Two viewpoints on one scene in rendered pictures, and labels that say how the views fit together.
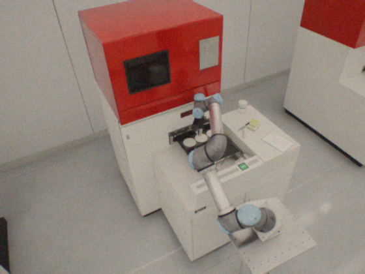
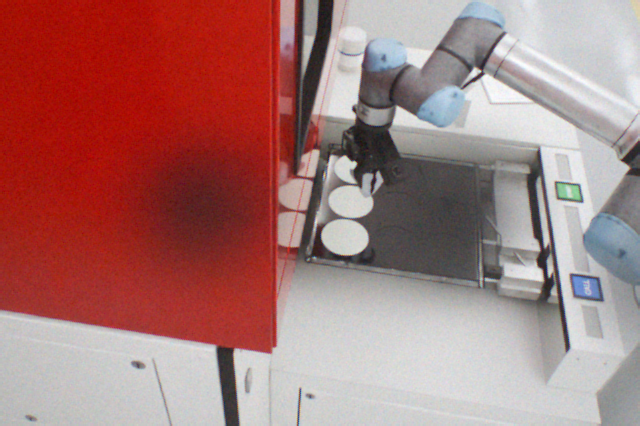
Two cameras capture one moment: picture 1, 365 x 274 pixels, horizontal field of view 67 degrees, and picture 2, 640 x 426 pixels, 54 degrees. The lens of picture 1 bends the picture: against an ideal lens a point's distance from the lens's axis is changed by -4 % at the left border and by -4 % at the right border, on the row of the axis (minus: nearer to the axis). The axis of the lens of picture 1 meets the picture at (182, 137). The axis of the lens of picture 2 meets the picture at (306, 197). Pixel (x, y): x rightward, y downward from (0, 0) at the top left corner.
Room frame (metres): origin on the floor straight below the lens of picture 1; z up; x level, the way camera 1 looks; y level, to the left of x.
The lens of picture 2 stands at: (1.30, 0.73, 1.92)
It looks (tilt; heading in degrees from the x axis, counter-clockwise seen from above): 46 degrees down; 302
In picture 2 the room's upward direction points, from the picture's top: 3 degrees clockwise
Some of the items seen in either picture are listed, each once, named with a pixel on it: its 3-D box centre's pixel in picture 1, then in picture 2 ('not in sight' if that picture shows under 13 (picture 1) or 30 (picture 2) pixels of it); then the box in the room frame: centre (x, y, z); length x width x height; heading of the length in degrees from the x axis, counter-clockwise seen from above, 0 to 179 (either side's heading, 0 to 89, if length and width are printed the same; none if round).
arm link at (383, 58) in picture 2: (199, 102); (383, 73); (1.69, -0.14, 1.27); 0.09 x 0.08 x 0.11; 171
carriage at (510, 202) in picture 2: (229, 169); (512, 228); (1.40, -0.33, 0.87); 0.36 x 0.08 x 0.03; 115
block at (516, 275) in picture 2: not in sight; (521, 276); (1.34, -0.18, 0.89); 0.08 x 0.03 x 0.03; 25
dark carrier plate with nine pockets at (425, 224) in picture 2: (208, 145); (397, 208); (1.64, -0.20, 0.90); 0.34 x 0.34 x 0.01; 25
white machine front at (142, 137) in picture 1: (172, 126); (285, 220); (1.76, 0.07, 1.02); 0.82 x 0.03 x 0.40; 115
